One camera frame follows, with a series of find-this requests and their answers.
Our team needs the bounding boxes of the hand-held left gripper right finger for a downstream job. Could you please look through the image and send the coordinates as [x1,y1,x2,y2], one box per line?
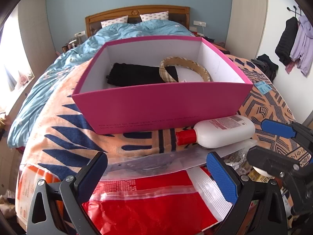
[203,151,288,235]

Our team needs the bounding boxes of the black folded cloth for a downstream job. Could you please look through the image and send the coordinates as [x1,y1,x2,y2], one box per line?
[106,63,179,88]

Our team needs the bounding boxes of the yellow packet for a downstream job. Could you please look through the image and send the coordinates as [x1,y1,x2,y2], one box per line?
[247,170,261,182]

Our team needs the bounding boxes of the red white zip bag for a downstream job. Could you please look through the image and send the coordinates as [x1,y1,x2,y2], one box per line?
[82,166,234,235]

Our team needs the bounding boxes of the black hanging jacket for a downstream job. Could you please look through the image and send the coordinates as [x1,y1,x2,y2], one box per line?
[275,17,299,66]

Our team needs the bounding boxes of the white bottle with red cap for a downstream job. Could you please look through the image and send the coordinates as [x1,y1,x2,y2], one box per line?
[175,116,256,149]

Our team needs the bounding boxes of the orange navy patterned blanket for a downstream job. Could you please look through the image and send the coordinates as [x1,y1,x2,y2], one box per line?
[15,51,313,226]

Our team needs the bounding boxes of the pink hanging cloth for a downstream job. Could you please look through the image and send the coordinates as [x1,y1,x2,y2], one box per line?
[285,60,298,75]

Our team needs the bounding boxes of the long clear plastic bag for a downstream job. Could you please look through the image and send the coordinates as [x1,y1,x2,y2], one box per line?
[105,139,258,180]

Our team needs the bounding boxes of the beige plaid headband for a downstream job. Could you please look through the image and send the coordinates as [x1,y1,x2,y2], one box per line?
[159,56,213,84]

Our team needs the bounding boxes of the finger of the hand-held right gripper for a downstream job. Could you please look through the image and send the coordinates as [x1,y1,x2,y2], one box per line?
[246,146,313,216]
[261,118,313,161]

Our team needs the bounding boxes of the wooden bed headboard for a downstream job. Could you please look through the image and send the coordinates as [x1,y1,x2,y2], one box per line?
[85,5,191,39]

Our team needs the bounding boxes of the blue printed card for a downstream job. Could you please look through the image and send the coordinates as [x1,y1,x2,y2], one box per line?
[254,80,272,94]

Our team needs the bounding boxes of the orange printed bag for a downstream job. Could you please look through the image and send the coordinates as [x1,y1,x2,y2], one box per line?
[16,164,64,226]

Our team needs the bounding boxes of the clear bag of trinkets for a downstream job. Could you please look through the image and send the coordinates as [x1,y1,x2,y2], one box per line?
[224,148,252,171]

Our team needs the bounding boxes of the pink cardboard box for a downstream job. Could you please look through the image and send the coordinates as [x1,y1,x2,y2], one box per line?
[72,35,254,135]

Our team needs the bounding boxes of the bright window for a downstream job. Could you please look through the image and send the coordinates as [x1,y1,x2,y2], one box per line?
[0,17,35,118]

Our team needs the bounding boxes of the wooden nightstand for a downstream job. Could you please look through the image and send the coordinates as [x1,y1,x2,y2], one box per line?
[189,29,227,49]

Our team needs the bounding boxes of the blue floral duvet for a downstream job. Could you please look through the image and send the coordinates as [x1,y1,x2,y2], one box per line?
[7,20,196,150]

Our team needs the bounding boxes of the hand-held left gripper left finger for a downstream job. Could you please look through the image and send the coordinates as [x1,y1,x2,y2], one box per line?
[26,151,108,235]

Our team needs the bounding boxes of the orange cloth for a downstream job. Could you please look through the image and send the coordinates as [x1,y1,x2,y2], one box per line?
[211,42,231,55]

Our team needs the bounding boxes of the pile of dark clothes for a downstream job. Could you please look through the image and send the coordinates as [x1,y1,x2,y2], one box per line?
[251,53,279,81]

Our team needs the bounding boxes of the white patterned pillow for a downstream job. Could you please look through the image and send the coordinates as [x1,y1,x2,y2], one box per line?
[139,11,170,23]
[101,15,129,28]

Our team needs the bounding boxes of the black wall coat hooks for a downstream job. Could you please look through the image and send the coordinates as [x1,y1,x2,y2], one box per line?
[286,5,304,18]

